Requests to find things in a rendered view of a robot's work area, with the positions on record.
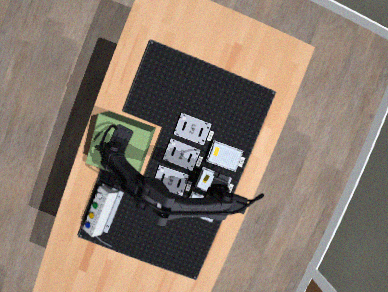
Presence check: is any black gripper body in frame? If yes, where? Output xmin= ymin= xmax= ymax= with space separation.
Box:
xmin=204 ymin=173 xmax=230 ymax=197

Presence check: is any white control panel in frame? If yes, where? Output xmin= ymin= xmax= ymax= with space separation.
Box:
xmin=83 ymin=184 xmax=124 ymax=247

